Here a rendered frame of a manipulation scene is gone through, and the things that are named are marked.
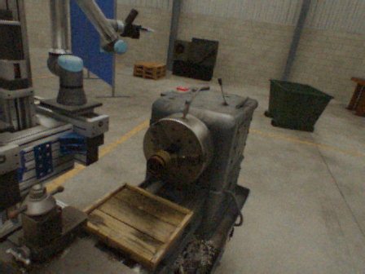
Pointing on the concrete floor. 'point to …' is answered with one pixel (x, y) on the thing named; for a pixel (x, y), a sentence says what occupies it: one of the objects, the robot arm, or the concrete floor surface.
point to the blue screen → (81, 46)
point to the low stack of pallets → (149, 70)
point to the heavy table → (358, 97)
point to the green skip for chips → (296, 105)
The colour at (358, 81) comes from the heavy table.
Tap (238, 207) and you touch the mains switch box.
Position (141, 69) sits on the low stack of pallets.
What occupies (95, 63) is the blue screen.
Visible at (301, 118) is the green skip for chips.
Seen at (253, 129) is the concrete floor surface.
